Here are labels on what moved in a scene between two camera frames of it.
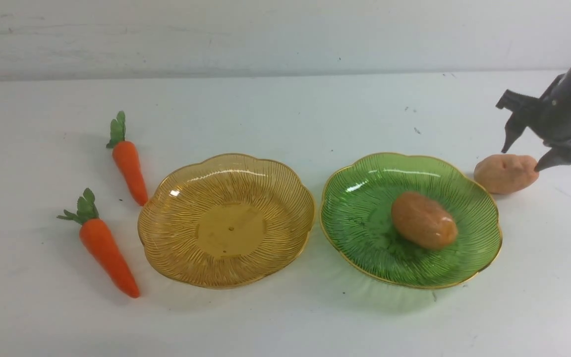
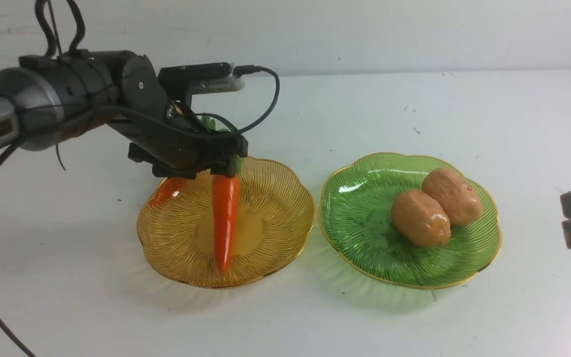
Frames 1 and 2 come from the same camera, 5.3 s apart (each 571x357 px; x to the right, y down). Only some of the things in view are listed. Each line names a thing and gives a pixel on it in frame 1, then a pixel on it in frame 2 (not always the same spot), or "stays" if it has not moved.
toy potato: x=425 y=220 stays
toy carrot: x=126 y=153 -> x=170 y=187
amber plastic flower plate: x=226 y=220 stays
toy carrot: x=99 y=235 -> x=226 y=190
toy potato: x=506 y=173 -> x=462 y=202
